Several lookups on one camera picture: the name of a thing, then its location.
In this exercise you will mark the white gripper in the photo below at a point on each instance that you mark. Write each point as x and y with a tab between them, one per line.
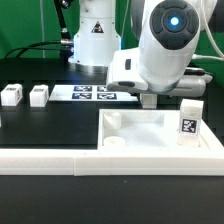
163	73

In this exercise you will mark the white square tabletop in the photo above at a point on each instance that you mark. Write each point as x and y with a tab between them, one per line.
149	130

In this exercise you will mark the white sheet with tags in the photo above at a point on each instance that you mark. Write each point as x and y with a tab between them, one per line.
88	93

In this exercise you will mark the white L-shaped obstacle fence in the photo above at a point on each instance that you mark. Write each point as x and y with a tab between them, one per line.
95	163

